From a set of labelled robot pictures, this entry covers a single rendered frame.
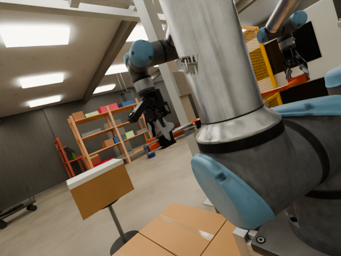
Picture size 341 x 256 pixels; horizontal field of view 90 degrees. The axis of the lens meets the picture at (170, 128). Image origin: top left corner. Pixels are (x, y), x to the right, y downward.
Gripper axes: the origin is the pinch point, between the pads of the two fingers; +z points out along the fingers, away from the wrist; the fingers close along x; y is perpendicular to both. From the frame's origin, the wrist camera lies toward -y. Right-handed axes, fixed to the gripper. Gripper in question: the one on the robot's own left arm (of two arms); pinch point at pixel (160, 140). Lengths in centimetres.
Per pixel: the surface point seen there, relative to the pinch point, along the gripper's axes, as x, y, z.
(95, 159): 845, 133, 73
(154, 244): 53, -3, 70
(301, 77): -27, 87, -1
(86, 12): 184, 76, -185
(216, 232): 20, 25, 70
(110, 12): 184, 113, -186
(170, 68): 99, 112, -59
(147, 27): 108, 109, -115
